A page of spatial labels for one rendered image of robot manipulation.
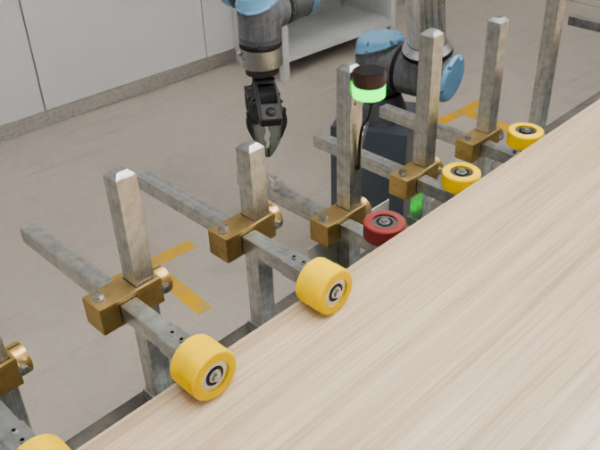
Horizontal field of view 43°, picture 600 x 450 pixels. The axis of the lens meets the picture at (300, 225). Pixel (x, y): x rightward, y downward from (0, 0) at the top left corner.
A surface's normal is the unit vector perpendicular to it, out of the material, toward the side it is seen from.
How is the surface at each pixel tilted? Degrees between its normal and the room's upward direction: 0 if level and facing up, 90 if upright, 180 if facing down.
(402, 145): 90
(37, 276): 0
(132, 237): 90
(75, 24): 90
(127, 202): 90
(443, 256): 0
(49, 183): 0
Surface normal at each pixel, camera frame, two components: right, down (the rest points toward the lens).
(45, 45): 0.66, 0.40
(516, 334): -0.04, -0.83
